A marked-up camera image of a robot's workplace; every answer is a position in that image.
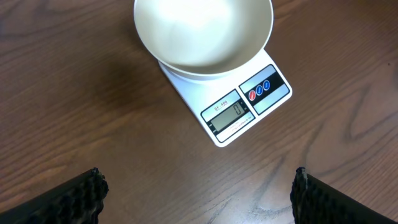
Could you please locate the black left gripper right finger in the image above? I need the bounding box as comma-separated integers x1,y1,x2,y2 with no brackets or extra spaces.
290,167,397,224

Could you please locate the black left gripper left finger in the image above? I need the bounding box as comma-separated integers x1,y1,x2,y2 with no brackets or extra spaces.
1,167,109,224

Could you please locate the white digital kitchen scale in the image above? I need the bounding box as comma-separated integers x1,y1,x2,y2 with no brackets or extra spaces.
160,50,293,147

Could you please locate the cream round bowl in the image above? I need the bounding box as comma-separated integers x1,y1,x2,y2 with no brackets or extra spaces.
133,0,274,80

